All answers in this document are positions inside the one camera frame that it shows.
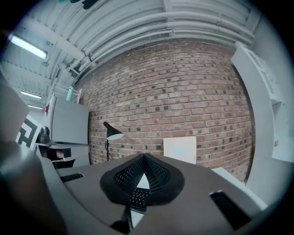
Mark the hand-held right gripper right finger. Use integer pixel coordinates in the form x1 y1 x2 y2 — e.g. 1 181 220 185
132 153 269 235

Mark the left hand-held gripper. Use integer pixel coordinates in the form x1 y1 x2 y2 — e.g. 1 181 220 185
0 79 75 169

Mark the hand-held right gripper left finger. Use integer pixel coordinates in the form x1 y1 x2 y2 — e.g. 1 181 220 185
41 153 150 235

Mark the white table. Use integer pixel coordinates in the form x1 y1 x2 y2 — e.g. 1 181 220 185
130 167 269 228

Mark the beige cardboard box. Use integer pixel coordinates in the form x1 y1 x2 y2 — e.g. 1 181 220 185
163 136 197 165

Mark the grey refrigerator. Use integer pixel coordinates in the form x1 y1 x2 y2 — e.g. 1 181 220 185
51 98 90 168

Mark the black desk lamp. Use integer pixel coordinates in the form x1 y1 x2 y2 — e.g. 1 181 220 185
102 121 125 163

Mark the teal bottle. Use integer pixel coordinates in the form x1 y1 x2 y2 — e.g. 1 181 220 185
66 85 75 102

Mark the white metal rack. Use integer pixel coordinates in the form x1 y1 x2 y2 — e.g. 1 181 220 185
54 83 83 104

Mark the white cabinet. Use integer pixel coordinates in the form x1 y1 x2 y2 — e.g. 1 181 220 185
230 42 294 164

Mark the white ceiling pipe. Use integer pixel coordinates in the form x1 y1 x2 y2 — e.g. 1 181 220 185
86 20 254 58
90 28 253 62
82 11 256 54

